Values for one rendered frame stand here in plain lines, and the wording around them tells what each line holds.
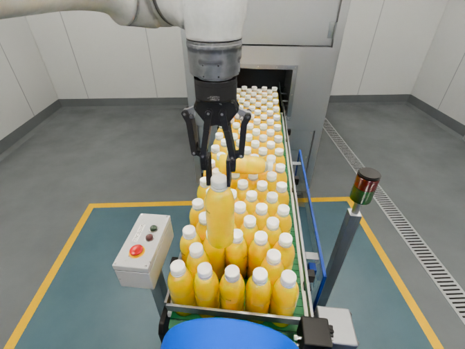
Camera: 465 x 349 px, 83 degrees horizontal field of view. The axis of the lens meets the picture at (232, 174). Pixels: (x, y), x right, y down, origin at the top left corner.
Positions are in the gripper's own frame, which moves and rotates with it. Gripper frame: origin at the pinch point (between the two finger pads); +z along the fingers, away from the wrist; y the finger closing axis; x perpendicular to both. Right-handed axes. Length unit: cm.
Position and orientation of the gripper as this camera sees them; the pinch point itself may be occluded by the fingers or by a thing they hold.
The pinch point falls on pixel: (219, 170)
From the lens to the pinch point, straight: 57.5
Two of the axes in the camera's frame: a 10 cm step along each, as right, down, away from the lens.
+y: 9.9, 0.6, -0.8
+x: 1.1, -5.9, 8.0
